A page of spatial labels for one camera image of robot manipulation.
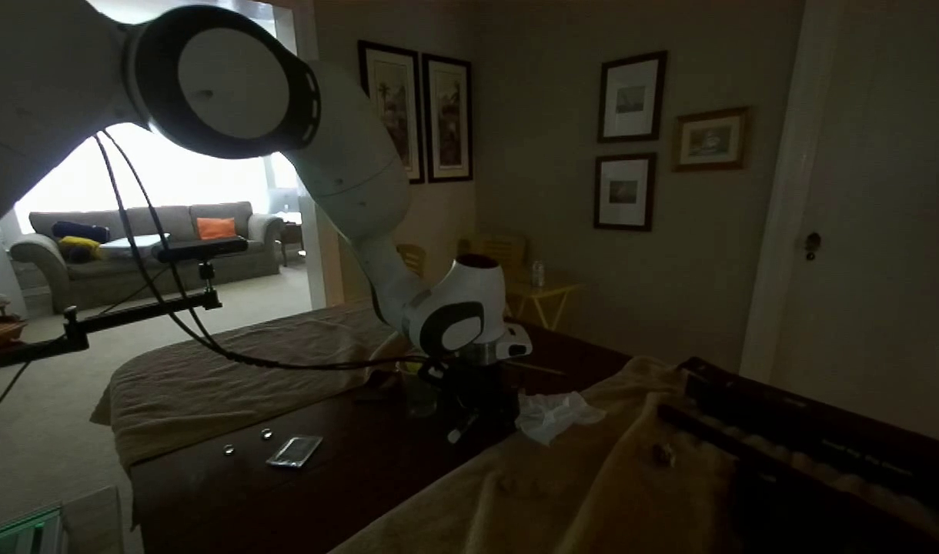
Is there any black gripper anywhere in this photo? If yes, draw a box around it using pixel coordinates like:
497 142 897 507
435 350 524 447

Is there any clear plastic cup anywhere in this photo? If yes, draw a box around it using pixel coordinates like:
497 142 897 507
404 368 443 422

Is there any crumpled white plastic wrap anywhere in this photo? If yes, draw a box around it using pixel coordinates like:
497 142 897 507
515 387 609 450

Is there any tan tablecloth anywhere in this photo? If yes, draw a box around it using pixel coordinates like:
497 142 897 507
326 350 763 554
90 306 395 476

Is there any yellow side table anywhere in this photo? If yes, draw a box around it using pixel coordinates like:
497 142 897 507
504 274 585 333

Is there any yellow wooden chair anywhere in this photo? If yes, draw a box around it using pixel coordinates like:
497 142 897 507
456 232 533 311

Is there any small black framed picture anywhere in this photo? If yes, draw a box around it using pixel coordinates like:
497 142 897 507
594 50 670 145
591 150 659 235

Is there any tall black framed picture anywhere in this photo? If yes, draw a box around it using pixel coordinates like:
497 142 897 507
420 52 476 185
354 38 427 187

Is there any orange cushion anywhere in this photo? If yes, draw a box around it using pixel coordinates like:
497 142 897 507
192 212 240 247

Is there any gold framed picture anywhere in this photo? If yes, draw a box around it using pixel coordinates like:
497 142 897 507
670 105 754 176

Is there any grey sofa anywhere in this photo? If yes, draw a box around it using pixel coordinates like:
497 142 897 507
8 196 286 311

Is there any white door with knob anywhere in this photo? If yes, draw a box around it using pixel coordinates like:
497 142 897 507
740 0 939 450

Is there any yellow cushion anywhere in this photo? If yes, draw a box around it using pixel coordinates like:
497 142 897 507
51 235 108 265

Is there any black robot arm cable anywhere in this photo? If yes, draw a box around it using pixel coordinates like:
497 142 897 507
90 127 435 377

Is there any black stereo camera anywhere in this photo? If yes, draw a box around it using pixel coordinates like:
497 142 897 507
156 235 252 265

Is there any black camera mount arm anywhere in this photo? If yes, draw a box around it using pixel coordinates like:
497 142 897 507
0 256 228 377

